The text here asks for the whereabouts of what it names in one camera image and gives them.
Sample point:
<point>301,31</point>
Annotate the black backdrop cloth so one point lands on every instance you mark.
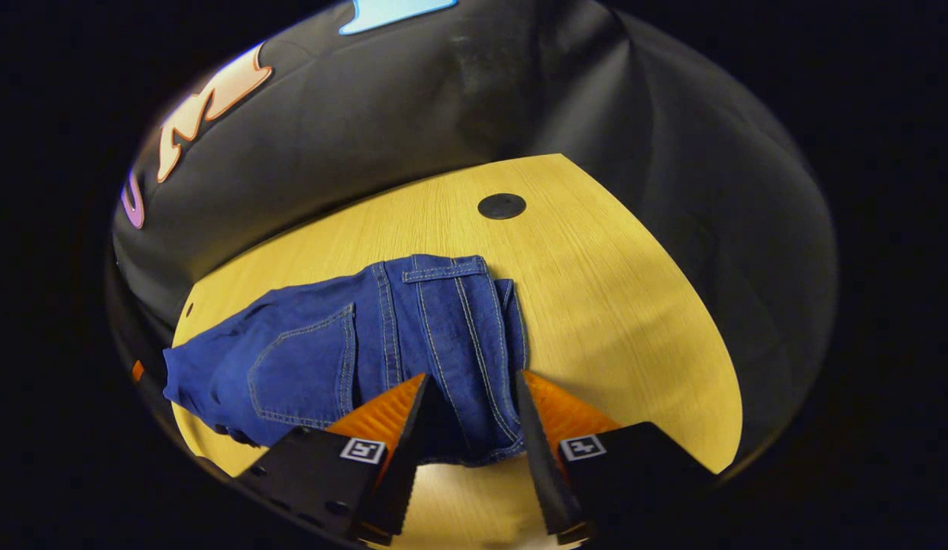
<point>412,114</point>

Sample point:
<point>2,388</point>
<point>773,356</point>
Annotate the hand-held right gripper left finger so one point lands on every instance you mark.
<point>405,473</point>

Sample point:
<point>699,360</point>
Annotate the black round table grommet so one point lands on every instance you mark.
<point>502,205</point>

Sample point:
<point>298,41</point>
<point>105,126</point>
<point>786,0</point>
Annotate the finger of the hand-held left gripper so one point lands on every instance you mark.
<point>137,371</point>

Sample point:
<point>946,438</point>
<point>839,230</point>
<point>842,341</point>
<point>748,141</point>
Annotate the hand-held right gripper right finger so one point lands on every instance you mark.
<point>546,481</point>

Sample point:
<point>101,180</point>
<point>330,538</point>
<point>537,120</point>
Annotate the blue denim jeans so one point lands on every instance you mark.
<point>305,359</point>

